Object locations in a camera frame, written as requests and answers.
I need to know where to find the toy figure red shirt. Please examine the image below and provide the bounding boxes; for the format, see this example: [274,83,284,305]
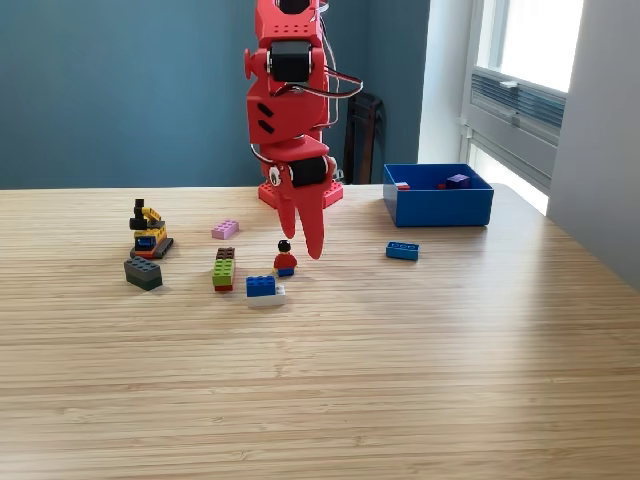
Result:
[271,239,300,279]

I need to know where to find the yellow toy digger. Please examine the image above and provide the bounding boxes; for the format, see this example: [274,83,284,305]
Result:
[128,198,175,260]

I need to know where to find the blue plastic bin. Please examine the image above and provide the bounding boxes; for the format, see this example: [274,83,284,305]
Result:
[383,162,495,229]

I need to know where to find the black chair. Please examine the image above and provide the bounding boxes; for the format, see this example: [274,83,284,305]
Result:
[342,88,388,185]

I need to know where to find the blue on white brick stack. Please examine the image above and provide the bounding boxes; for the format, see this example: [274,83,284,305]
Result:
[245,275,288,308]

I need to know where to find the green brown red brick stack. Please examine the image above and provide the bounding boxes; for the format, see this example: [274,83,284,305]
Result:
[211,246,237,293]

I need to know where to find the small blue brick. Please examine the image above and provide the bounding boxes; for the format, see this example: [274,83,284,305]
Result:
[385,241,421,262]

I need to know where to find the dark grey brick stack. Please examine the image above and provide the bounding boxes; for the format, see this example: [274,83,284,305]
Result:
[123,256,164,292]

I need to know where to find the grey window vent grille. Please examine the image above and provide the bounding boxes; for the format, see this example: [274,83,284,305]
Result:
[470,68,568,132]

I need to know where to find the white window frame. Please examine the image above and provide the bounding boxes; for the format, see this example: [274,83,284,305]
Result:
[458,0,585,204]

